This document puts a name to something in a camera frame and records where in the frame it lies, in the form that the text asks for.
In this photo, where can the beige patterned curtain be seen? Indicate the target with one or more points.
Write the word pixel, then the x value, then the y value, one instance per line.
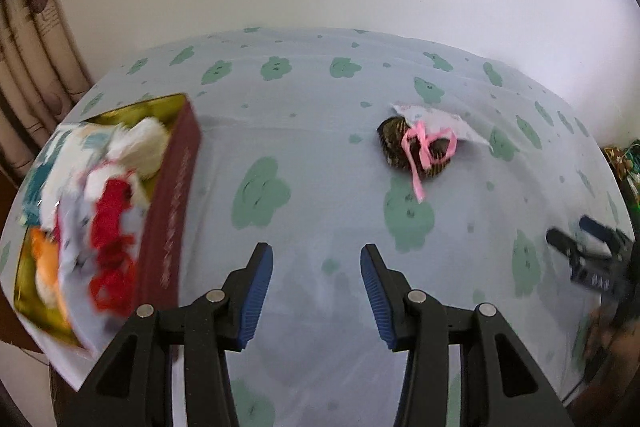
pixel 42 79

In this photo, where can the white knit sock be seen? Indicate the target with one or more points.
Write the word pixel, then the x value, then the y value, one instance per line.
pixel 133 155

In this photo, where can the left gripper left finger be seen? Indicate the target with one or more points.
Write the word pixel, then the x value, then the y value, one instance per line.
pixel 224 319

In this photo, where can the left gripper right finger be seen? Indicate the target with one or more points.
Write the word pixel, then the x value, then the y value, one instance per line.
pixel 410 320

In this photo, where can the tissue pack teal white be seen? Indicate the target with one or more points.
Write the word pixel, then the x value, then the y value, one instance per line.
pixel 71 151

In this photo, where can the person right hand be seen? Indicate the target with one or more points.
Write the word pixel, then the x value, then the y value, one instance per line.
pixel 611 351

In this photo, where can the red trimmed light blue cloth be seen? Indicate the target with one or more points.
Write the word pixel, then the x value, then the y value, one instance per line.
pixel 99 222

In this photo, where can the red gold tin box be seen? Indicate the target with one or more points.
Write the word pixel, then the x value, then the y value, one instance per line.
pixel 168 192

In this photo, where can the light blue cloud tablecloth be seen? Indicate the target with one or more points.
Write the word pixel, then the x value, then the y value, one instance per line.
pixel 290 157

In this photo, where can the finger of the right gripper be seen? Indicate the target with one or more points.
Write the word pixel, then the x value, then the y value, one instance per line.
pixel 567 244
pixel 607 235

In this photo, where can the orange plush toy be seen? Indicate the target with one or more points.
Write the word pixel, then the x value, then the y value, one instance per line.
pixel 45 254

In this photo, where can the white printed pouch pink ribbon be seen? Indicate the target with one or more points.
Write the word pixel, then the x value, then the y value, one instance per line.
pixel 421 141

